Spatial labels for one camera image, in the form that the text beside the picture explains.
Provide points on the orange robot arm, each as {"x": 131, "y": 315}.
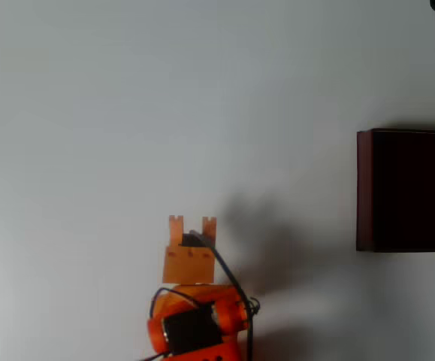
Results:
{"x": 232, "y": 312}

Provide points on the dark red box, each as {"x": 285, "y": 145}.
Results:
{"x": 412, "y": 192}

